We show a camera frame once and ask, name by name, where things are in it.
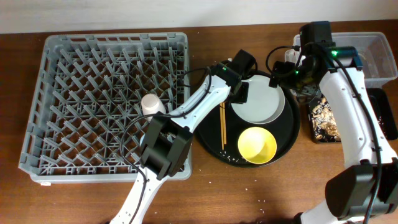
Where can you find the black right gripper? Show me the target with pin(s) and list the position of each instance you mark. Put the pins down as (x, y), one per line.
(286, 67)

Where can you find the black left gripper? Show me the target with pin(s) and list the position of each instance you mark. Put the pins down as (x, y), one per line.
(244, 93)

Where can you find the wooden chopstick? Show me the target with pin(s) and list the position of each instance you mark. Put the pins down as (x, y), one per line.
(224, 123)

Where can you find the white round plate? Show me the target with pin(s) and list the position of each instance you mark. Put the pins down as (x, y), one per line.
(264, 103)

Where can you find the yellow plastic bowl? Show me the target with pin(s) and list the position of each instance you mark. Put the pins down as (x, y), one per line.
(257, 145)

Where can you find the pink plastic cup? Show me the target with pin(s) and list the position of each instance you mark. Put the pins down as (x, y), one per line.
(151, 104)

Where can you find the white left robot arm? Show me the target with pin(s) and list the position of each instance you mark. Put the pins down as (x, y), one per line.
(168, 139)

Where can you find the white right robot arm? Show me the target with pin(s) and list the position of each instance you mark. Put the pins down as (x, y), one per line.
(367, 187)

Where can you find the grey plastic dishwasher rack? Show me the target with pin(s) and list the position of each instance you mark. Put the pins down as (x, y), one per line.
(85, 121)

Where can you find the pile of food scraps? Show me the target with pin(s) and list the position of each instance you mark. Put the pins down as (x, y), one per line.
(323, 122)

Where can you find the black rectangular food tray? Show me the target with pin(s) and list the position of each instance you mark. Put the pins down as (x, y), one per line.
(382, 110)

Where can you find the round black tray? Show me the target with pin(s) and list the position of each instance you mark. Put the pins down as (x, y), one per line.
(285, 130)

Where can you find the clear plastic bin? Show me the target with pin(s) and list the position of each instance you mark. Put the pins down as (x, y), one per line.
(379, 65)

